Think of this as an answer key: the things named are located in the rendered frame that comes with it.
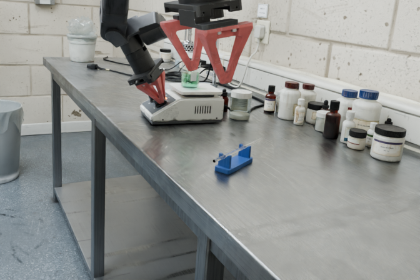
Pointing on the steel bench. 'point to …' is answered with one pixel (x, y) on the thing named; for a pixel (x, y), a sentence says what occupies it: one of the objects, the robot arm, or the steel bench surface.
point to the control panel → (155, 104)
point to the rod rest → (232, 164)
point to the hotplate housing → (187, 109)
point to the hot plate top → (196, 89)
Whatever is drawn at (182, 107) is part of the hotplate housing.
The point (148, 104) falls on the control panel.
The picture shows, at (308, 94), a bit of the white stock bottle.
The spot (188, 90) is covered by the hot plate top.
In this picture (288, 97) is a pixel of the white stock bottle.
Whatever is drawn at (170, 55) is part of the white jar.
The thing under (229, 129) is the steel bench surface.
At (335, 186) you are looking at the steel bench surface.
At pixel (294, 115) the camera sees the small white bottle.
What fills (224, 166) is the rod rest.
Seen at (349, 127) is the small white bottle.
